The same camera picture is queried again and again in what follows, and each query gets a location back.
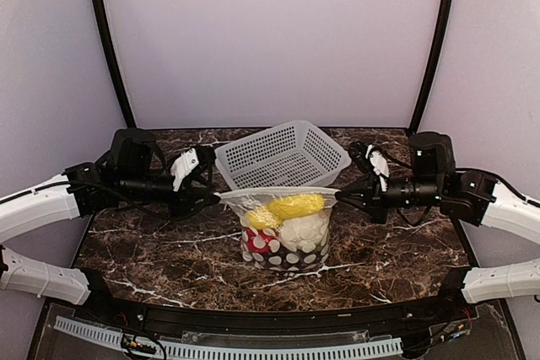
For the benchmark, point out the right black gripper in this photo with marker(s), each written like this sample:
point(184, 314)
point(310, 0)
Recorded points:
point(371, 200)

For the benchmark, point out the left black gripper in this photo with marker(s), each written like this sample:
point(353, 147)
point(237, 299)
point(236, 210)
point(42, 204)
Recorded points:
point(189, 195)

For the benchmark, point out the clear zip top bag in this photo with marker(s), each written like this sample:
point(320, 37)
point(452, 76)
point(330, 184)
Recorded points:
point(279, 258)

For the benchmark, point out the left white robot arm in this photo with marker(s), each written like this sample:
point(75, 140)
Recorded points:
point(135, 172)

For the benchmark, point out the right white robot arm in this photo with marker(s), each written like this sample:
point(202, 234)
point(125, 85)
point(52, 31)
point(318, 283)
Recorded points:
point(474, 196)

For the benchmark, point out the red fake food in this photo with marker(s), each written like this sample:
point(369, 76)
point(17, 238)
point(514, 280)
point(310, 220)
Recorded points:
point(257, 241)

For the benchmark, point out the white perforated plastic basket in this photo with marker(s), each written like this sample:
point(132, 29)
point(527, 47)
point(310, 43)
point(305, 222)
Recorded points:
point(296, 153)

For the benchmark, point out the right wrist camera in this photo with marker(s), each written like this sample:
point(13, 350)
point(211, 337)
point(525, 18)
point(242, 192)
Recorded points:
point(370, 160)

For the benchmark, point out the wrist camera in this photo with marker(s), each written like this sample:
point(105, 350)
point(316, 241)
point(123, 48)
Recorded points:
point(370, 160)
point(197, 157)

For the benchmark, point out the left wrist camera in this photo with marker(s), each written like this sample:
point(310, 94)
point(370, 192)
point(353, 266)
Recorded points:
point(197, 157)

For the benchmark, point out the black front rail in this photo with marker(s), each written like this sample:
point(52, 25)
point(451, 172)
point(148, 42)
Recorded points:
point(394, 319)

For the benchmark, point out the white slotted cable duct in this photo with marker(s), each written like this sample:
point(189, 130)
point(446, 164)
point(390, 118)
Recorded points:
point(205, 346)

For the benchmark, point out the right black frame post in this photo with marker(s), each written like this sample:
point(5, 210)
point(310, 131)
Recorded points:
point(443, 15)

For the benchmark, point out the black frame post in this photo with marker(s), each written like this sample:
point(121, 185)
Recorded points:
point(112, 63)
point(443, 15)

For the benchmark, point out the left black frame post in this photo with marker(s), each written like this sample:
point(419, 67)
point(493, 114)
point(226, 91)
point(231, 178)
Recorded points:
point(112, 63)

